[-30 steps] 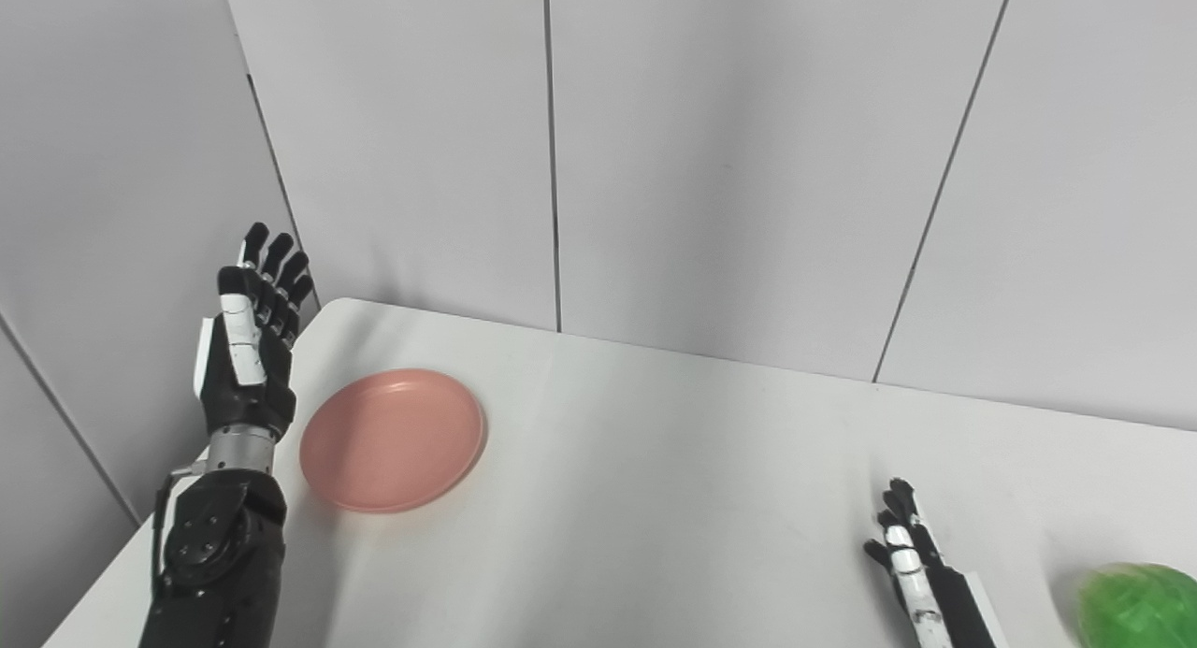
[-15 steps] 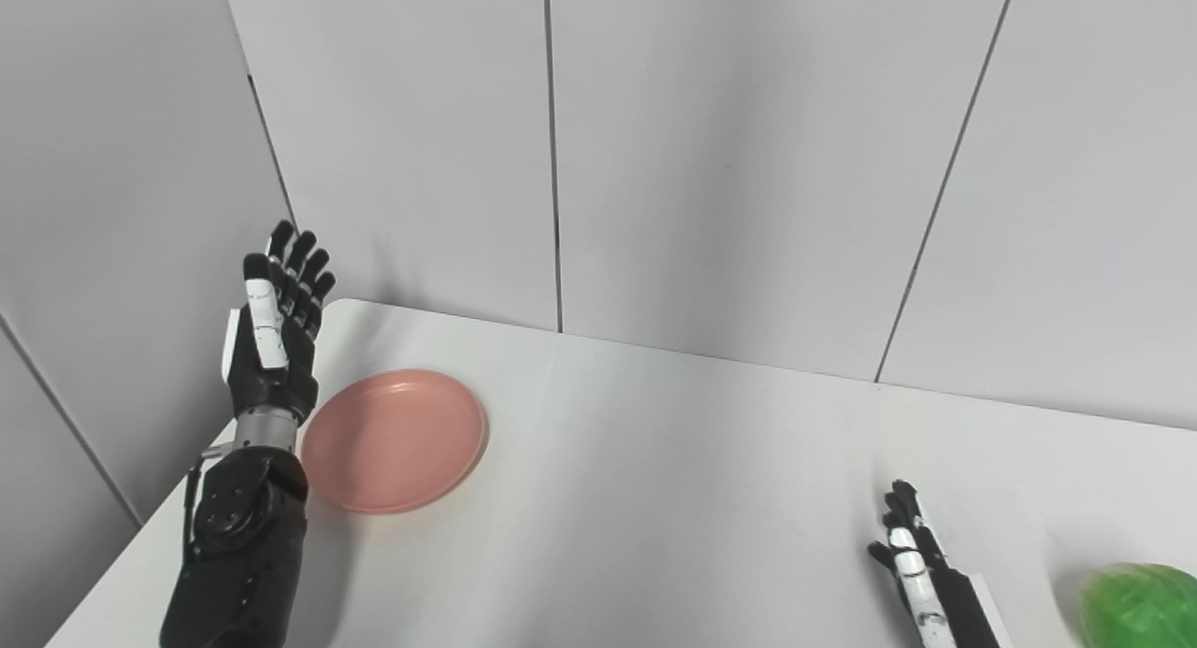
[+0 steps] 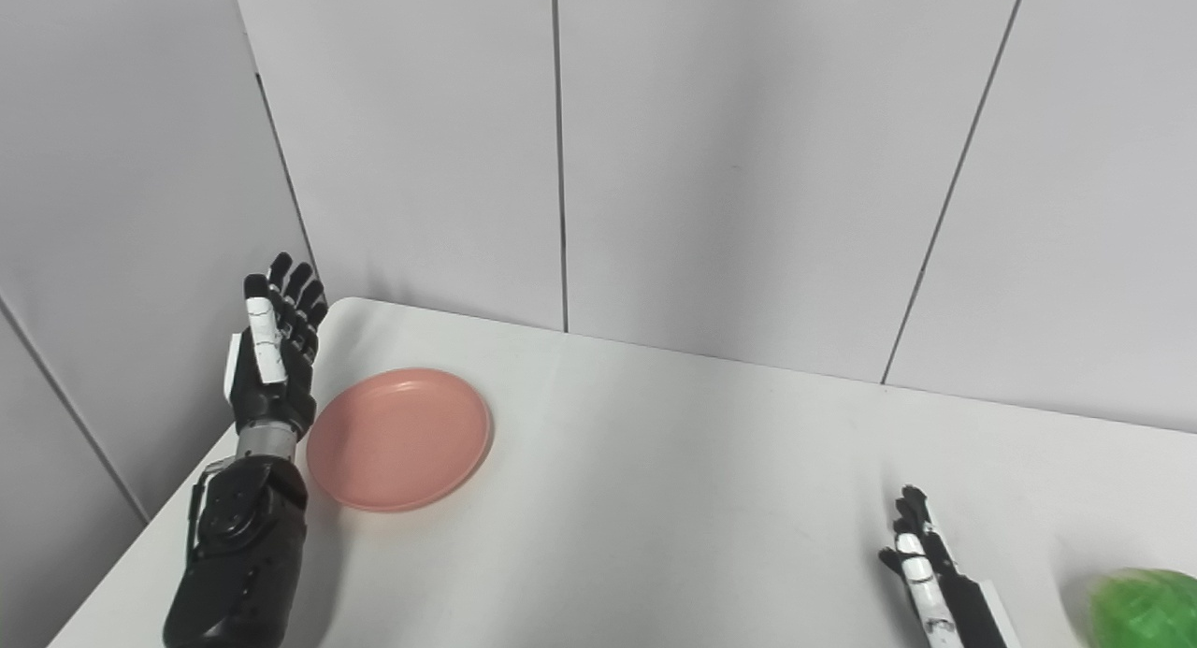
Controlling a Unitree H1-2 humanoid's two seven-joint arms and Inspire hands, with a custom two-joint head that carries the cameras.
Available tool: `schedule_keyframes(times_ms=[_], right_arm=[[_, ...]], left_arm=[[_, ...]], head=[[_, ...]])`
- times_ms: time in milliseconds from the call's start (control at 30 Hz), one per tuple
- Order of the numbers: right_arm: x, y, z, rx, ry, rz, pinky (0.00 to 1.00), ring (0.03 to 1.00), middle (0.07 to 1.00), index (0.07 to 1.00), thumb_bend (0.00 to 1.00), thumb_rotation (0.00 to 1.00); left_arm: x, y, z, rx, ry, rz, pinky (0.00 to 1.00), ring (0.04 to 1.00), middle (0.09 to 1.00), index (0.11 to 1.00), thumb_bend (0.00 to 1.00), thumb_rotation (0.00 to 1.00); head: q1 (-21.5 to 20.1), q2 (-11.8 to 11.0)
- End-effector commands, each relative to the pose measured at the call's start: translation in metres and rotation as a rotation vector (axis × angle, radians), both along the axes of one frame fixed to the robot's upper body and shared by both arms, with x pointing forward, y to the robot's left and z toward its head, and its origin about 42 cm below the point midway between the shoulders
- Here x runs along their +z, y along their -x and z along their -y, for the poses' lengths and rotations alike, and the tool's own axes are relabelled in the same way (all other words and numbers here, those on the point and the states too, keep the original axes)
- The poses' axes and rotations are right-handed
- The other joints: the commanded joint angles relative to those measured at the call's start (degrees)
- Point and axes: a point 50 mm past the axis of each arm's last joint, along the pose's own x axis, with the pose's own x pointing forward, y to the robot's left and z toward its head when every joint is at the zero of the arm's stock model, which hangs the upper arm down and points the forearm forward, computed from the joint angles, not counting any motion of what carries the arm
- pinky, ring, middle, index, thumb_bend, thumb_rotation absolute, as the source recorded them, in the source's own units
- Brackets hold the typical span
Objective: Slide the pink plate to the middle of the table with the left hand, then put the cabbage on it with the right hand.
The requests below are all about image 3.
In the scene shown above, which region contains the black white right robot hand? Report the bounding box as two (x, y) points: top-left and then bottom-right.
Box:
(878, 485), (1022, 648)

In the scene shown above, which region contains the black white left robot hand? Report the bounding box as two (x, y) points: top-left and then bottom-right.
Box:
(223, 252), (329, 440)

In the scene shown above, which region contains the pink round plate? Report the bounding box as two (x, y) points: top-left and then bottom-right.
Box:
(306, 367), (494, 513)

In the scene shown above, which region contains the green cabbage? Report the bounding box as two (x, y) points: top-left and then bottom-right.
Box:
(1088, 568), (1197, 648)

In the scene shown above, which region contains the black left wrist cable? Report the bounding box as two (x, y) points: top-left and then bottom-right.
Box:
(185, 459), (233, 567)

